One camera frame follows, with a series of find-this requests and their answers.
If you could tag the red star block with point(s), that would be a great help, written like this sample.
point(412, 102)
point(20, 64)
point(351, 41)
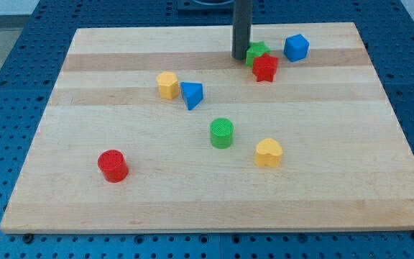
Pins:
point(265, 67)

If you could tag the yellow heart block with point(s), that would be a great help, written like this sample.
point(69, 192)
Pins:
point(268, 152)

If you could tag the light wooden board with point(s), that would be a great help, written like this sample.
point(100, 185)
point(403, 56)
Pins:
point(346, 164)

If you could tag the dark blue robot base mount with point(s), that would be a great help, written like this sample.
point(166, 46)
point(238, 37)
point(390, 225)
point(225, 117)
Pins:
point(204, 6)

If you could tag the yellow hexagon block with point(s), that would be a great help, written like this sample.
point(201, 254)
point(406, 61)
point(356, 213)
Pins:
point(168, 85)

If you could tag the blue cube block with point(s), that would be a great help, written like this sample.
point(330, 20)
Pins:
point(296, 48)

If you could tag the green cylinder block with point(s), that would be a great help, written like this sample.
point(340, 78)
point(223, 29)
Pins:
point(221, 132)

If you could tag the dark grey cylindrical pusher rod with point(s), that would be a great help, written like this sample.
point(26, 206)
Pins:
point(241, 28)

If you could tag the green star block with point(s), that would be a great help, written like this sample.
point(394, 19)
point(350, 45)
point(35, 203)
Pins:
point(255, 50)

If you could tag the red cylinder block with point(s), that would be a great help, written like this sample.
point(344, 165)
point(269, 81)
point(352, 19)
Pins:
point(113, 166)

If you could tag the blue triangle block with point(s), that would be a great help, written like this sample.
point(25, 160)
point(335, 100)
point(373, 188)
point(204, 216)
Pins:
point(192, 94)

